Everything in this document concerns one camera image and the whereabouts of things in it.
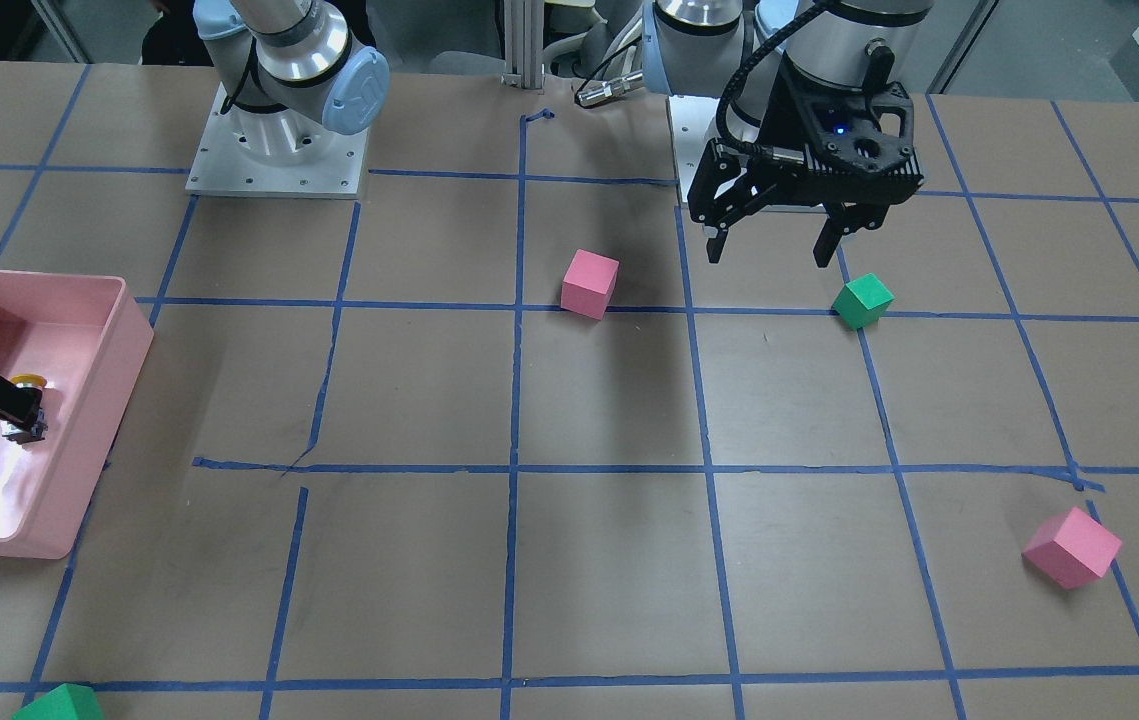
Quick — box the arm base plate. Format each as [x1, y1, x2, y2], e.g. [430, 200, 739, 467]
[185, 85, 369, 201]
[667, 95, 835, 213]

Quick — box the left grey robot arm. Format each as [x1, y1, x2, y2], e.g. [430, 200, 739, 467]
[639, 1, 933, 268]

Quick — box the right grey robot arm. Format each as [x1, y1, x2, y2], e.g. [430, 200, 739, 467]
[0, 1, 390, 445]

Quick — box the aluminium frame post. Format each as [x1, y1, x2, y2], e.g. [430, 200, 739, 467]
[501, 0, 544, 92]

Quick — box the green cube near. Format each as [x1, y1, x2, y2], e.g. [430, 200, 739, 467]
[831, 273, 895, 332]

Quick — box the pink cube centre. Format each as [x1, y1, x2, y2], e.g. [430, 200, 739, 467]
[559, 249, 620, 322]

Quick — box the pink plastic bin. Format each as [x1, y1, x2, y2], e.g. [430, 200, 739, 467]
[0, 270, 153, 559]

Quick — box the green cube far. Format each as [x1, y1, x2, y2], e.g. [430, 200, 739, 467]
[11, 684, 106, 720]

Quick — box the yellow push button switch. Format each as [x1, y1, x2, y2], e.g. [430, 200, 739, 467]
[1, 373, 48, 445]

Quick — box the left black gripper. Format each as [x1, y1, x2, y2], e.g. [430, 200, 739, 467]
[685, 69, 926, 268]

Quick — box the green cube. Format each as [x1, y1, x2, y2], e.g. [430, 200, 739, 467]
[831, 273, 895, 332]
[11, 684, 106, 720]

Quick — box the pink cube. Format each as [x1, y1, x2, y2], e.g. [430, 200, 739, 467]
[1022, 507, 1123, 591]
[559, 249, 620, 322]

